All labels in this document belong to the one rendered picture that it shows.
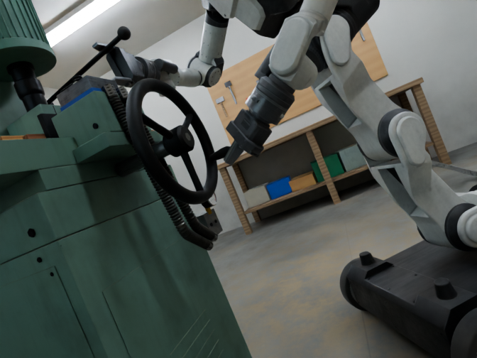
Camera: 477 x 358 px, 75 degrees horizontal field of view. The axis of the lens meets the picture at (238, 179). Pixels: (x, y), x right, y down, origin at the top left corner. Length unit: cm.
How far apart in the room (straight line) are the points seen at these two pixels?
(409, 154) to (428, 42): 325
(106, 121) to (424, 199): 89
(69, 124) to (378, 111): 81
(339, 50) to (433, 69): 321
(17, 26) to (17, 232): 50
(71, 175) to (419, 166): 88
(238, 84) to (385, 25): 177
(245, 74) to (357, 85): 316
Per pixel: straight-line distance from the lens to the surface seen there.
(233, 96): 405
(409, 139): 99
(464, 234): 111
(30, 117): 93
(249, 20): 105
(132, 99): 61
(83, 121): 72
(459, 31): 428
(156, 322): 75
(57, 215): 65
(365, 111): 99
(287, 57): 65
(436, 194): 110
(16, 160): 65
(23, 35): 96
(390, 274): 118
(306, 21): 67
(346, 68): 97
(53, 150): 70
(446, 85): 415
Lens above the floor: 70
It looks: 1 degrees down
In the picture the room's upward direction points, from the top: 23 degrees counter-clockwise
